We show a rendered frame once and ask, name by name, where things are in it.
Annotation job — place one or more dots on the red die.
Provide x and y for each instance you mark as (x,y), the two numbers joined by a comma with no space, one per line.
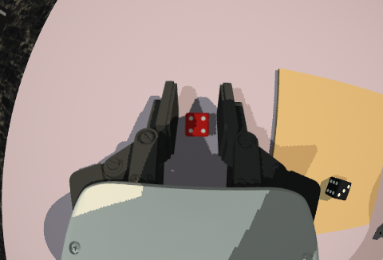
(196,124)

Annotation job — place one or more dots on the white die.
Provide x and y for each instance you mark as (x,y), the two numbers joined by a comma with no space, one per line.
(381,232)

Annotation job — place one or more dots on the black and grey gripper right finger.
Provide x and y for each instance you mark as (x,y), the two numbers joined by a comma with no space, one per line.
(248,165)

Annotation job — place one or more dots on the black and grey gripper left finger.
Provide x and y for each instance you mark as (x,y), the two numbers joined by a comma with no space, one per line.
(138,162)

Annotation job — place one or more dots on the orange mat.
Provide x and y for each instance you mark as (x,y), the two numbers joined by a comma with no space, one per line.
(327,128)

